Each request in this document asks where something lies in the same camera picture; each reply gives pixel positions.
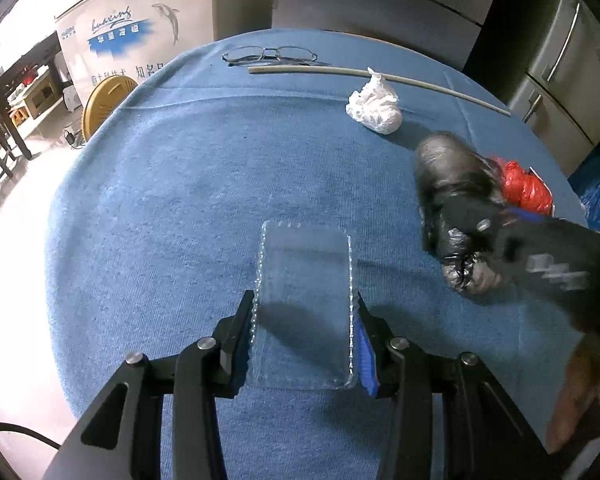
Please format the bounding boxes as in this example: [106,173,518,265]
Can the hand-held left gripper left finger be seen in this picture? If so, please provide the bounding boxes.
[42,290,256,480]

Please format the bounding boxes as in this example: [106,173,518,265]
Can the yellow round lid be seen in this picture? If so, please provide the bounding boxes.
[82,74,138,143]

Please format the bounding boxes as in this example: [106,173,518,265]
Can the clear plastic tray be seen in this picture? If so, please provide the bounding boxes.
[245,219,359,391]

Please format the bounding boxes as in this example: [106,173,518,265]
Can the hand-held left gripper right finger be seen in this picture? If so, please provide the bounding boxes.
[352,291,563,480]

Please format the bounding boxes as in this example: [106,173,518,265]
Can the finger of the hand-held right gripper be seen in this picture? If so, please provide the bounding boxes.
[506,206,557,227]
[445,194,512,256]

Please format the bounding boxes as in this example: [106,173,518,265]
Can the eyeglasses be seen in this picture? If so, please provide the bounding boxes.
[222,46,319,67]

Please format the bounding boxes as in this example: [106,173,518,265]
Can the white plastic bag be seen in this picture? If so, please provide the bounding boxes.
[346,66,403,135]

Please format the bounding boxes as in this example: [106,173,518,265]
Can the dark wooden table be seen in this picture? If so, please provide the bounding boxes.
[0,35,63,206]

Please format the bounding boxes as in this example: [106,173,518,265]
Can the person's right hand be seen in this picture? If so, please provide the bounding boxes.
[545,335,600,456]

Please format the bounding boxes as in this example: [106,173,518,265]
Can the black plastic bag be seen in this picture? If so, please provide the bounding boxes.
[412,131,511,296]

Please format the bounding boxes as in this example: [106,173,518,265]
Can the red plastic bag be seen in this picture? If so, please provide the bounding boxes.
[487,156,554,217]

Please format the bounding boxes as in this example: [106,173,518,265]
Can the long grey rod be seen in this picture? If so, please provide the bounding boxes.
[248,64,511,117]

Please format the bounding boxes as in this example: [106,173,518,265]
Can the white chest freezer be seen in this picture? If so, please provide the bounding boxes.
[54,0,216,106]

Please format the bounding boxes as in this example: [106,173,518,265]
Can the silver refrigerator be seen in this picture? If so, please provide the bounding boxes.
[505,0,600,161]

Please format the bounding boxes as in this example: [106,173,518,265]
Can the black cable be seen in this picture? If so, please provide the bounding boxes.
[0,422,61,453]

